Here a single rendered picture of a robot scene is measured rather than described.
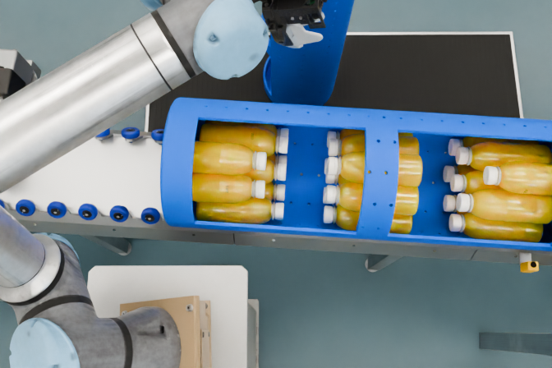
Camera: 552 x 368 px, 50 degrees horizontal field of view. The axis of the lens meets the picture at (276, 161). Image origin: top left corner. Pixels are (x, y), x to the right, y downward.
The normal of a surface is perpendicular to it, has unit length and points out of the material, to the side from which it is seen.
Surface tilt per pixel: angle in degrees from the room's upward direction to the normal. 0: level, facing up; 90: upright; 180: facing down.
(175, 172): 23
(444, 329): 0
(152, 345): 32
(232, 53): 70
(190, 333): 40
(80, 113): 45
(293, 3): 17
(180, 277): 0
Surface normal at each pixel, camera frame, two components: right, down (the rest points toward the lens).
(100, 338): 0.65, -0.63
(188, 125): 0.02, -0.54
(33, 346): -0.59, -0.08
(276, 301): 0.00, -0.28
